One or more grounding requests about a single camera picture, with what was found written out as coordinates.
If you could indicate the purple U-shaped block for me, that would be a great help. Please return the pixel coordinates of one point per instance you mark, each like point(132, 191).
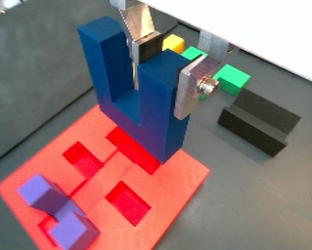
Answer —
point(74, 232)

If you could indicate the red puzzle board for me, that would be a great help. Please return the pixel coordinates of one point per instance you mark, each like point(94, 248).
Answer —
point(129, 194)

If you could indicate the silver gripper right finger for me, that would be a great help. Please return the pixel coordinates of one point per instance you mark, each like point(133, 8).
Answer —
point(196, 80)

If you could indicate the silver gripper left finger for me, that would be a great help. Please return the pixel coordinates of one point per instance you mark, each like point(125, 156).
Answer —
point(145, 39)

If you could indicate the yellow long bar block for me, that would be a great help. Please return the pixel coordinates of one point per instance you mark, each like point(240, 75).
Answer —
point(173, 43)

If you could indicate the black stepped block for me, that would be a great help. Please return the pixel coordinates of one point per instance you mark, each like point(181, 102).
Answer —
point(259, 121)

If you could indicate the green cross-shaped block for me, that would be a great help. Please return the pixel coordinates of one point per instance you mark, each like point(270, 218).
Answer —
point(232, 78)

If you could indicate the dark blue U-shaped block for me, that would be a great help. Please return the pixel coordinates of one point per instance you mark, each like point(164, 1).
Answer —
point(136, 94)

